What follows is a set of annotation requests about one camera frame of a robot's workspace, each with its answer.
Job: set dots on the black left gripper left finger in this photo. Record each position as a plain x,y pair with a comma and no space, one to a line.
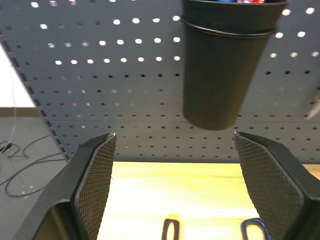
95,185

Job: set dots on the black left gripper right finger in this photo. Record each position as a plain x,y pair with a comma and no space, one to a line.
270,185

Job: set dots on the grey pegboard panel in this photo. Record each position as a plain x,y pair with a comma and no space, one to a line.
112,82

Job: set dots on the black pen holder cup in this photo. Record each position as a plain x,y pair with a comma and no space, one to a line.
220,70

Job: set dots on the pens in cup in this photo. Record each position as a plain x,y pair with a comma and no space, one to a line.
237,1

